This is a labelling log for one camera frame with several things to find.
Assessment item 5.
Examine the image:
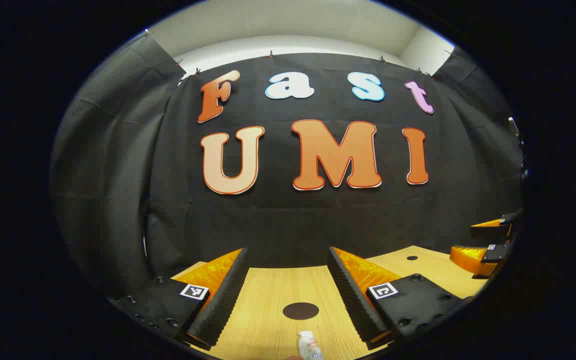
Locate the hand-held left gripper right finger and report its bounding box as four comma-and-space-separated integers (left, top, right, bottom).
326, 246, 469, 351

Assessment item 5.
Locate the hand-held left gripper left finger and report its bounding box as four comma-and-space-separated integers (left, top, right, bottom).
110, 247, 251, 351

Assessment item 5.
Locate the dark brown round coaster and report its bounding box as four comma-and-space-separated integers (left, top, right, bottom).
282, 302, 320, 321

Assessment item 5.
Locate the white toothpaste tube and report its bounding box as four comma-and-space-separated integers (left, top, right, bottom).
297, 330, 325, 360

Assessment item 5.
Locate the wooden desktop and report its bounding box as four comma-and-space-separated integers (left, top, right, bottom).
170, 245, 489, 360

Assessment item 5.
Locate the black backdrop cloth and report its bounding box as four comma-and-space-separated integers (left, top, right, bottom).
50, 32, 526, 301

